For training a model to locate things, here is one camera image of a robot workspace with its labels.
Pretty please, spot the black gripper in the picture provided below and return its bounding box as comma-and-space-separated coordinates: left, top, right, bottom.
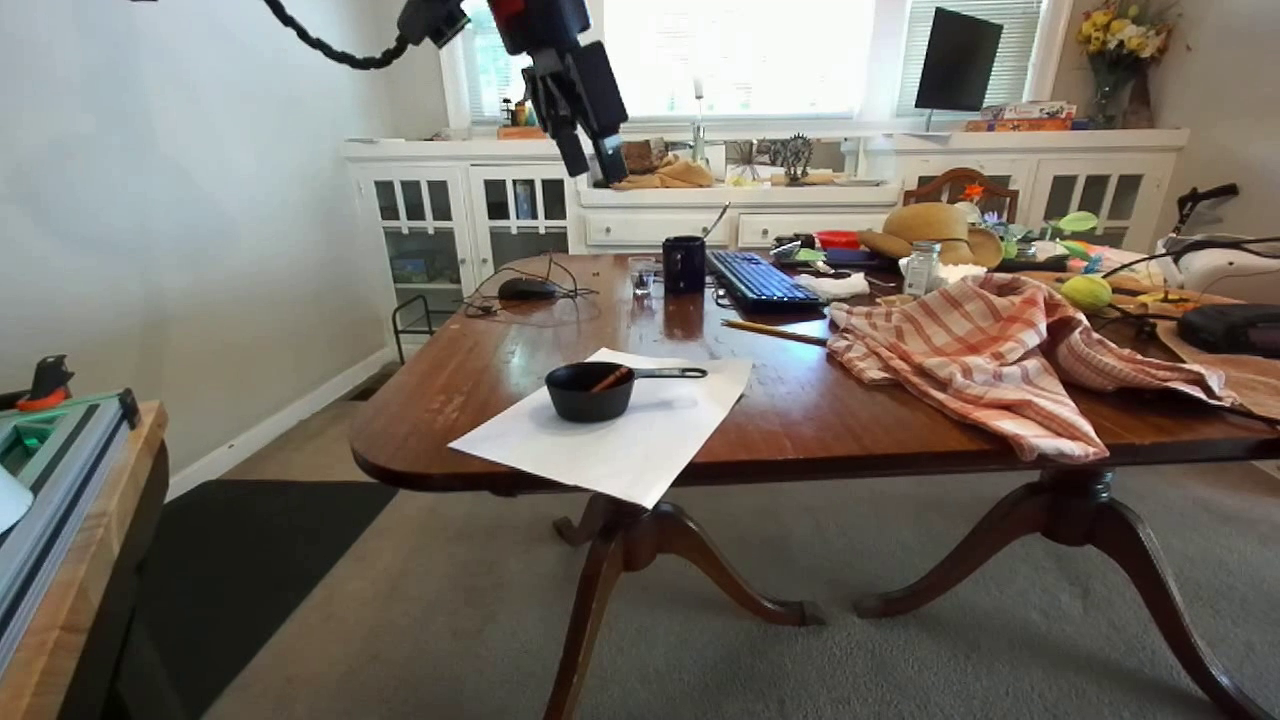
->
486, 0, 632, 193

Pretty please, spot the black measuring cup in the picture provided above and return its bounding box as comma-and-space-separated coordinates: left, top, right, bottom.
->
542, 354, 711, 429

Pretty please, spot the white paper napkin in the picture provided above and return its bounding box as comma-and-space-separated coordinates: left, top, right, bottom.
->
449, 345, 757, 511

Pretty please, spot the black mug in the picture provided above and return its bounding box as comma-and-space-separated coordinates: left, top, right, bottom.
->
662, 230, 710, 298

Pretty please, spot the black computer mouse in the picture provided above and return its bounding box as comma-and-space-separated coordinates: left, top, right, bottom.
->
496, 270, 562, 305

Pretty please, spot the white glass-door cabinet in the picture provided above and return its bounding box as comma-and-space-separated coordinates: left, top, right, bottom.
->
338, 123, 1191, 324

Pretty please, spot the black computer keyboard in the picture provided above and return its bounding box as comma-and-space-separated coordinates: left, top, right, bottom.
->
704, 244, 834, 324

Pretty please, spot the black metal stand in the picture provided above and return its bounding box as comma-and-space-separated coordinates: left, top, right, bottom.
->
389, 290, 436, 362

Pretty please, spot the wooden pencil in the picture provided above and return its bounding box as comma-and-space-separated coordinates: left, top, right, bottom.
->
720, 310, 834, 353

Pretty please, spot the white bowl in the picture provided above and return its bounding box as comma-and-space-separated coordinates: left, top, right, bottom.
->
791, 268, 873, 305

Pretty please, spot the tan straw hat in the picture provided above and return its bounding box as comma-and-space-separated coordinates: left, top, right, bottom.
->
856, 194, 1007, 270

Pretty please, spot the small jar white lid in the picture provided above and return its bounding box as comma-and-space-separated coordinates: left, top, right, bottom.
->
900, 235, 954, 294

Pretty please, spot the dark wooden chair back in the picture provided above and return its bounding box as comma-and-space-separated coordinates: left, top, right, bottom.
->
903, 162, 1023, 224

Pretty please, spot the black computer monitor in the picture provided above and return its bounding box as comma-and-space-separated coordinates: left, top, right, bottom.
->
913, 3, 1007, 116

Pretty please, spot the stack of books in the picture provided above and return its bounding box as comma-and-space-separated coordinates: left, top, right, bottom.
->
964, 95, 1085, 137

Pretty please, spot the orange striped cloth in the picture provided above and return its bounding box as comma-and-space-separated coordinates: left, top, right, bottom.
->
826, 270, 1245, 470

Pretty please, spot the yellow green ball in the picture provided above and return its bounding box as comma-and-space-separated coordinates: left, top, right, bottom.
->
1057, 270, 1117, 316

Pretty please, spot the vase with yellow flowers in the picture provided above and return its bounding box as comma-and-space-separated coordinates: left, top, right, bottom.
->
1076, 0, 1183, 132

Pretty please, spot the black orange clamp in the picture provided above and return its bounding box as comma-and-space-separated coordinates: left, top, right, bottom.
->
0, 353, 78, 416

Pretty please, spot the black rounded object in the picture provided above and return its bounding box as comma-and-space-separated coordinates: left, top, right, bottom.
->
1176, 298, 1280, 360

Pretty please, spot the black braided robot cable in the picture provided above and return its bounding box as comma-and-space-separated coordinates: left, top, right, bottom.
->
261, 0, 474, 71

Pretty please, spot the wooden table pedestal leg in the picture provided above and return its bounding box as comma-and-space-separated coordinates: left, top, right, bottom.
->
542, 491, 826, 720
854, 465, 1275, 720

